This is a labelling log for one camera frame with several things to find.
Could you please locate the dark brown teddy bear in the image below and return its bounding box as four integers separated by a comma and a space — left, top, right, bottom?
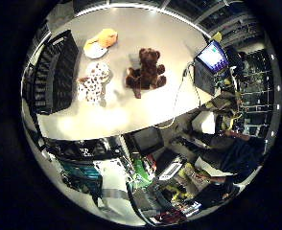
125, 47, 168, 100

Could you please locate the white brown-spotted plush toy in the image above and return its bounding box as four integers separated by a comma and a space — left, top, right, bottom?
76, 61, 112, 106

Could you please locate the green plastic part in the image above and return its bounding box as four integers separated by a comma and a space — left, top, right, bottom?
133, 155, 153, 187

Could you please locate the white box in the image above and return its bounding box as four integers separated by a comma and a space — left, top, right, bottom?
191, 111, 217, 135

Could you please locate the orange and white plush toy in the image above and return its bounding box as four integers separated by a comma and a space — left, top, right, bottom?
82, 28, 119, 60

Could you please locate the teal machine part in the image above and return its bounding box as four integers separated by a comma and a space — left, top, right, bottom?
59, 158, 103, 194

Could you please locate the black plastic mesh basket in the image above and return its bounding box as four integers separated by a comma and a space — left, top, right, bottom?
35, 29, 80, 115

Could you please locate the open black laptop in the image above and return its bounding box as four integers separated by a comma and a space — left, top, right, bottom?
193, 39, 230, 97

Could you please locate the seated person in dark clothes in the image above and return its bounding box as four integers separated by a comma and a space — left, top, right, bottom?
192, 95, 268, 184

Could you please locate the metal storage shelf rack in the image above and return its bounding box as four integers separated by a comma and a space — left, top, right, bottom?
239, 50, 275, 139

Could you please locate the thin pale yellow cable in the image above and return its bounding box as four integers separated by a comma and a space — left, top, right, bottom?
153, 61, 194, 130

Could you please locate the thin black cable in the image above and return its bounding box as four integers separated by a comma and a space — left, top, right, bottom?
187, 63, 202, 107

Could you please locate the black table frame rail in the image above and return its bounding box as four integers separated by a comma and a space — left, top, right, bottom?
44, 136, 124, 161

